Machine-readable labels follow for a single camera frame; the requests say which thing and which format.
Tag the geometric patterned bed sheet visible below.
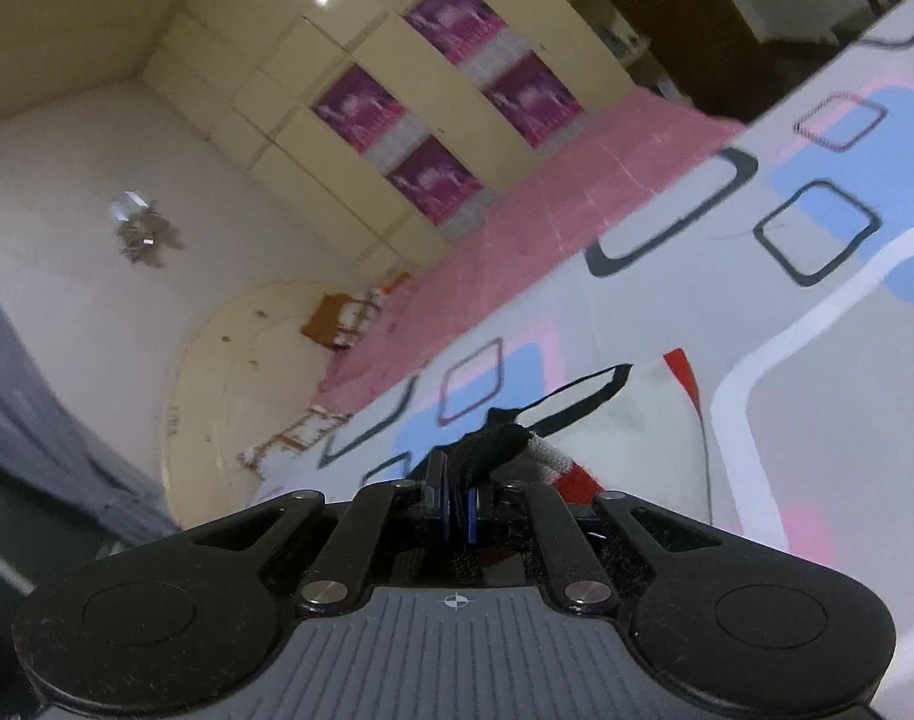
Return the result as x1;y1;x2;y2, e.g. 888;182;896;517
247;0;914;720

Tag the pink bed sheet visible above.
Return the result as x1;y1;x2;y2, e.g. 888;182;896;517
317;86;747;413

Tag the grey curtain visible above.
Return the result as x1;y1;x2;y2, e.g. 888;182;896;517
0;262;174;550

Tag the cream round headboard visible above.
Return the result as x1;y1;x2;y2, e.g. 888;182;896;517
160;281;413;526

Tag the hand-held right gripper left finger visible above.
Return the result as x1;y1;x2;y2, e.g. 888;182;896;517
190;454;465;612

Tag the purple wall poster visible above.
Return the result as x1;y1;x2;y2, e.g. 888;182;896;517
401;0;510;65
313;64;409;158
483;52;585;149
385;135;495;226

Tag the brown wooden door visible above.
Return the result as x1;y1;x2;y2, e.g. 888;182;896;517
562;0;863;121

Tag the cream corner shelf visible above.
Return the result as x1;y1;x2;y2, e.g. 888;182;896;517
532;0;672;95

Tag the glass wall lamp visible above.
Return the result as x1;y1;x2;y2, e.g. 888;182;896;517
107;191;185;269

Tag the striped knit sweater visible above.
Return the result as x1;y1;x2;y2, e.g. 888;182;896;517
427;349;717;533

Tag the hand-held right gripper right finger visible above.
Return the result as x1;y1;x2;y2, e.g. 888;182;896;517
464;476;728;612

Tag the cream wardrobe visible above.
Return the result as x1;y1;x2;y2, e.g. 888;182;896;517
142;0;653;278

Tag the orange patterned pillow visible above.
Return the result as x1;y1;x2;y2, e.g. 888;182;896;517
301;291;386;351

